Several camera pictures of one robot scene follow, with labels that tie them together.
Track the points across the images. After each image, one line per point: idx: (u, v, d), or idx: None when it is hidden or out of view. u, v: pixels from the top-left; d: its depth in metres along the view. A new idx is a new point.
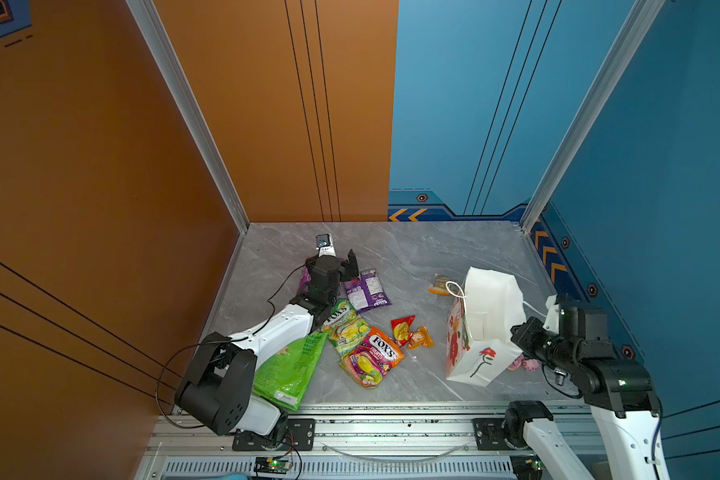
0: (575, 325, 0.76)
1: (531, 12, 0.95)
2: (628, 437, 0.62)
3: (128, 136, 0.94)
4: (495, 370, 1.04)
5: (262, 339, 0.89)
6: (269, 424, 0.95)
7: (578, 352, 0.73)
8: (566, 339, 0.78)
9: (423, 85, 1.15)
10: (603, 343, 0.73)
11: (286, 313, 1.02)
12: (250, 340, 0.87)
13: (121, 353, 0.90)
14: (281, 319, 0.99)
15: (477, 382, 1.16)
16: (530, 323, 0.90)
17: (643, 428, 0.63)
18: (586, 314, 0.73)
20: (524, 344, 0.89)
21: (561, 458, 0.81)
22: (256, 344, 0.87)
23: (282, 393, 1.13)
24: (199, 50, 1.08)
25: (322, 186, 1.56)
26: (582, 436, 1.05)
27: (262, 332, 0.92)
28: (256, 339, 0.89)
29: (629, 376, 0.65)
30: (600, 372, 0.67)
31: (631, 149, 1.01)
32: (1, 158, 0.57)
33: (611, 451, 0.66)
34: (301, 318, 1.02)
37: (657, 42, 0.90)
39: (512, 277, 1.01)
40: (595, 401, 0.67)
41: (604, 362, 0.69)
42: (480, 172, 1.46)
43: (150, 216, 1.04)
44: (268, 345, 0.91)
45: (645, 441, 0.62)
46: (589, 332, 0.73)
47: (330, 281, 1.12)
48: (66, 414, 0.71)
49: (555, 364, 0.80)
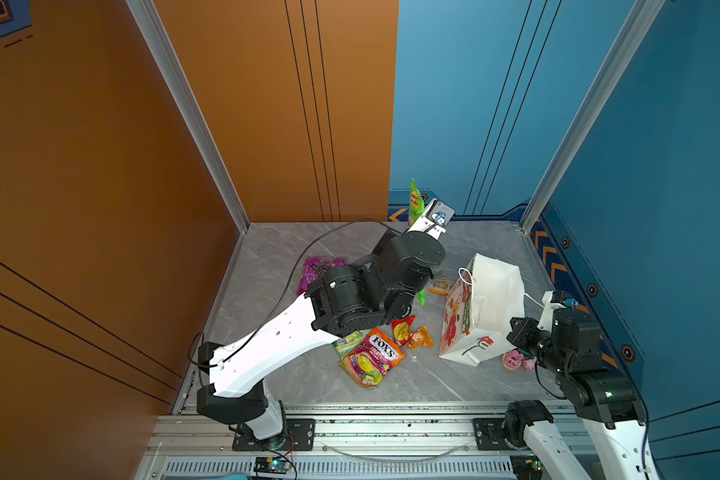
0: (568, 338, 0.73)
1: (531, 13, 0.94)
2: (619, 447, 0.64)
3: (127, 135, 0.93)
4: (487, 353, 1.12)
5: (231, 370, 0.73)
6: (270, 431, 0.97)
7: (569, 364, 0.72)
8: (557, 345, 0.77)
9: (424, 84, 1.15)
10: (593, 355, 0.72)
11: (277, 329, 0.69)
12: (224, 367, 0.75)
13: (122, 353, 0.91)
14: (270, 340, 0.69)
15: (467, 361, 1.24)
16: (526, 321, 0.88)
17: (632, 437, 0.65)
18: (580, 328, 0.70)
20: (518, 342, 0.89)
21: (564, 463, 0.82)
22: (227, 375, 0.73)
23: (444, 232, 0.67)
24: (198, 49, 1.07)
25: (322, 186, 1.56)
26: (581, 436, 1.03)
27: (237, 359, 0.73)
28: (230, 367, 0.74)
29: (615, 388, 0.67)
30: (588, 386, 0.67)
31: (632, 146, 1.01)
32: (0, 157, 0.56)
33: (604, 460, 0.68)
34: (295, 341, 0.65)
37: (661, 42, 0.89)
39: (516, 269, 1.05)
40: (585, 413, 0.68)
41: (591, 375, 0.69)
42: (480, 172, 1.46)
43: (148, 216, 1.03)
44: (237, 379, 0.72)
45: (634, 450, 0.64)
46: (581, 346, 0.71)
47: (354, 310, 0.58)
48: (67, 416, 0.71)
49: (546, 365, 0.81)
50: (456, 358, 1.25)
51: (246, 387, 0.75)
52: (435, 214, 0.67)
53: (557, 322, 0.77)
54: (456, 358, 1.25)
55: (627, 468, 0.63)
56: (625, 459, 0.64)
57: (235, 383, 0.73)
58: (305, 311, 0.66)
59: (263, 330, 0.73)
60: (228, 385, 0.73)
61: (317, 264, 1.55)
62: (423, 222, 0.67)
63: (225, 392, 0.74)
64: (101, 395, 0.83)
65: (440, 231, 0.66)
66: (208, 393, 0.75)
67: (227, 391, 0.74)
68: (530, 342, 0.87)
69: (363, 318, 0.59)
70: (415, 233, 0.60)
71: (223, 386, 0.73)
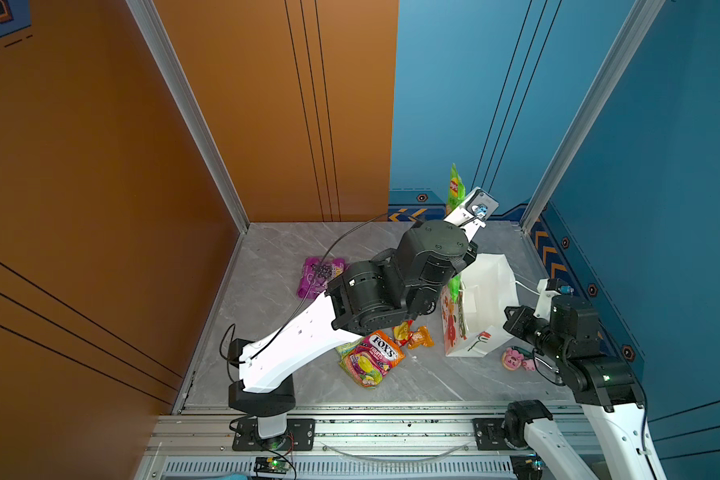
0: (566, 324, 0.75)
1: (531, 13, 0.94)
2: (618, 429, 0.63)
3: (127, 135, 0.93)
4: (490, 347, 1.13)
5: (259, 368, 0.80)
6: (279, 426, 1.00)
7: (567, 351, 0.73)
8: (555, 332, 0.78)
9: (424, 84, 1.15)
10: (591, 341, 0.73)
11: (300, 327, 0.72)
12: (253, 364, 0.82)
13: (122, 353, 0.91)
14: (292, 339, 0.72)
15: (474, 354, 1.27)
16: (522, 310, 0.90)
17: (631, 419, 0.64)
18: (579, 314, 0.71)
20: (515, 331, 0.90)
21: (564, 458, 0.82)
22: (256, 371, 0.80)
23: (483, 223, 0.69)
24: (198, 49, 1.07)
25: (322, 186, 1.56)
26: (582, 436, 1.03)
27: (263, 357, 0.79)
28: (258, 364, 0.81)
29: (613, 372, 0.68)
30: (586, 371, 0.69)
31: (632, 146, 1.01)
32: (0, 157, 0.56)
33: (605, 446, 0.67)
34: (314, 340, 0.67)
37: (661, 41, 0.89)
39: (502, 257, 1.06)
40: (584, 399, 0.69)
41: (589, 361, 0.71)
42: (480, 172, 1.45)
43: (148, 216, 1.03)
44: (265, 375, 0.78)
45: (634, 433, 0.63)
46: (580, 332, 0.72)
47: (375, 309, 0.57)
48: (67, 416, 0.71)
49: (544, 352, 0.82)
50: (462, 354, 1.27)
51: (276, 380, 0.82)
52: (474, 207, 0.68)
53: (555, 309, 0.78)
54: (463, 354, 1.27)
55: (628, 451, 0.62)
56: (625, 442, 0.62)
57: (264, 378, 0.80)
58: (325, 309, 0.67)
59: (285, 330, 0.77)
60: (258, 381, 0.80)
61: (317, 264, 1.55)
62: (461, 214, 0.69)
63: (256, 386, 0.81)
64: (101, 395, 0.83)
65: (479, 224, 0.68)
66: (239, 389, 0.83)
67: (258, 385, 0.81)
68: (526, 331, 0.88)
69: (385, 316, 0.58)
70: (434, 222, 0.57)
71: (253, 381, 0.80)
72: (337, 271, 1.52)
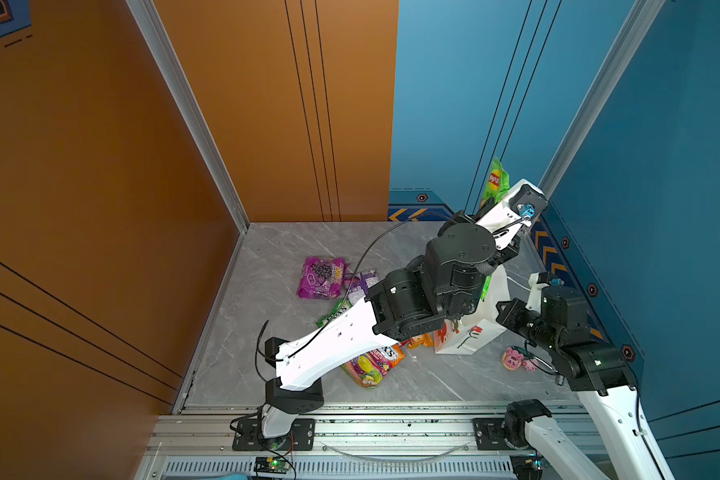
0: (556, 312, 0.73)
1: (532, 12, 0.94)
2: (614, 412, 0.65)
3: (126, 135, 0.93)
4: (481, 342, 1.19)
5: (295, 366, 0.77)
6: (287, 424, 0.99)
7: (559, 339, 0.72)
8: (547, 323, 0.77)
9: (424, 84, 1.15)
10: (582, 328, 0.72)
11: (339, 330, 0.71)
12: (289, 364, 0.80)
13: (121, 353, 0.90)
14: (331, 340, 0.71)
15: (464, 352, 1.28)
16: (513, 302, 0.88)
17: (626, 402, 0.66)
18: (568, 302, 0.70)
20: (508, 323, 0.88)
21: (566, 453, 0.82)
22: (293, 370, 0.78)
23: (528, 223, 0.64)
24: (198, 48, 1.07)
25: (322, 186, 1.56)
26: (582, 436, 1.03)
27: (300, 356, 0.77)
28: (294, 363, 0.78)
29: (604, 358, 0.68)
30: (579, 358, 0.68)
31: (632, 145, 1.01)
32: (0, 157, 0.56)
33: (603, 432, 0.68)
34: (356, 343, 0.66)
37: (661, 40, 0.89)
39: None
40: (578, 386, 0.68)
41: (581, 348, 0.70)
42: (480, 172, 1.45)
43: (148, 216, 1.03)
44: (301, 375, 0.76)
45: (629, 414, 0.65)
46: (571, 320, 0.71)
47: (412, 316, 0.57)
48: (67, 415, 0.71)
49: (537, 343, 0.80)
50: (451, 352, 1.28)
51: (312, 379, 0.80)
52: (521, 205, 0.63)
53: (545, 300, 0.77)
54: (452, 352, 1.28)
55: (625, 433, 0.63)
56: (621, 424, 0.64)
57: (299, 377, 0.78)
58: (365, 314, 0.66)
59: (326, 330, 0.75)
60: (294, 380, 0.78)
61: (317, 264, 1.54)
62: (505, 213, 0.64)
63: (292, 385, 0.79)
64: (101, 395, 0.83)
65: (524, 223, 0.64)
66: (275, 386, 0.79)
67: (293, 384, 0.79)
68: (519, 322, 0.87)
69: (424, 321, 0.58)
70: (457, 226, 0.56)
71: (290, 380, 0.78)
72: (337, 271, 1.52)
